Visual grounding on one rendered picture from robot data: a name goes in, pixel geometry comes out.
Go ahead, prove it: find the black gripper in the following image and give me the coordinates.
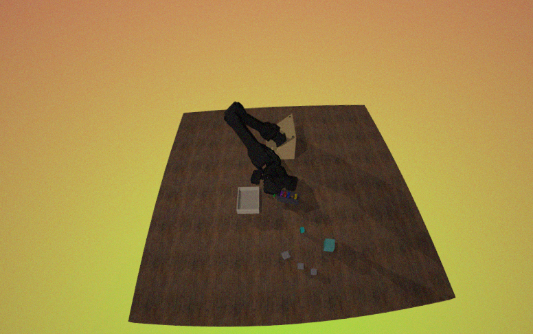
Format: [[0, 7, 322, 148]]
[[251, 170, 298, 192]]

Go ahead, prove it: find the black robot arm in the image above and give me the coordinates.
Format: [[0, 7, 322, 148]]
[[224, 101, 291, 195]]

